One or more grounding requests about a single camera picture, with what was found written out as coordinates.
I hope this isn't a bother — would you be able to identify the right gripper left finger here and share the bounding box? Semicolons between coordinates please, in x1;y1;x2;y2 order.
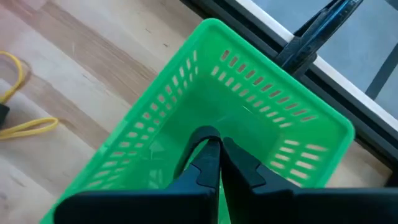
54;138;222;224

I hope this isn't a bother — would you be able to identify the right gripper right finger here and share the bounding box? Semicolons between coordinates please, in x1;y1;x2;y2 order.
221;137;398;224

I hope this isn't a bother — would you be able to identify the black wide rubber band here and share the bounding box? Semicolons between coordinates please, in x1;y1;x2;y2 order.
172;125;223;180
0;103;11;129

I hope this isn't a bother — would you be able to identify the green plastic basket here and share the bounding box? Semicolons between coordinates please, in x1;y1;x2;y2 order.
40;17;356;224

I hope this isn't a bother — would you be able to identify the yellow cable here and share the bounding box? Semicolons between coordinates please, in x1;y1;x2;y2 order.
0;50;60;141

